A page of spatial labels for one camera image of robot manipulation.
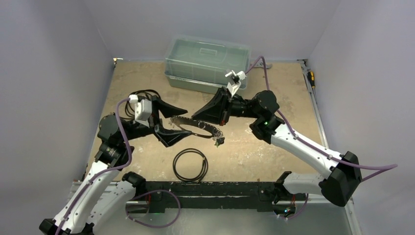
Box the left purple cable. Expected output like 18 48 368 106
53 97 137 235

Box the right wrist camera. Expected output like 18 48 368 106
225 70 246 99

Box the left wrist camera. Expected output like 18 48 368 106
129 94 152 127

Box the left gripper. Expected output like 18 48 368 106
121 96 192 145

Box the silver adjustable wrench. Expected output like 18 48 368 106
250 62 273 70

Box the round black cable loop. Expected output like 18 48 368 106
172 148 209 182

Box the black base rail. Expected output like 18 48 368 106
122 172 306 214

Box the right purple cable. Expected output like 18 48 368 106
245 55 398 182

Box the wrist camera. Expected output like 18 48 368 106
129 94 152 127
225 70 246 99

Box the coiled black USB cable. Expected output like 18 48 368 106
124 90 162 118

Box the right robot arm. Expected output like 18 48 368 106
191 88 362 207

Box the yellow black screwdriver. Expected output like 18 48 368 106
307 71 316 89

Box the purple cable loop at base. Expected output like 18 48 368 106
124 189 181 229

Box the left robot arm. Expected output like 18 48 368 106
39 95 190 235

